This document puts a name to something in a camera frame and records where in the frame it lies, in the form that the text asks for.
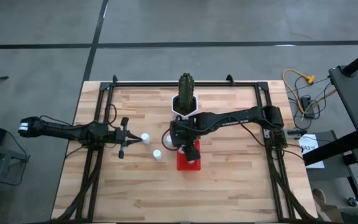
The white paper sheet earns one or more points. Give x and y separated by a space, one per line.
314 141

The green cactus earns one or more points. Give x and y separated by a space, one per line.
186 90

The black power strip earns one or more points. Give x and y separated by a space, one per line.
307 104

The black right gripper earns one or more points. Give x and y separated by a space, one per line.
185 133

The red plastic mesh basket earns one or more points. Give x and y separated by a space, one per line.
182 165

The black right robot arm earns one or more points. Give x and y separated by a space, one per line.
228 119

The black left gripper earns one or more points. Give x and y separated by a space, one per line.
123 137

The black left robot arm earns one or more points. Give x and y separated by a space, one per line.
67 132

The black caster wheel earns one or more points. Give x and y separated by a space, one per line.
352 201

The black metal stand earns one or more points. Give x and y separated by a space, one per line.
11 154

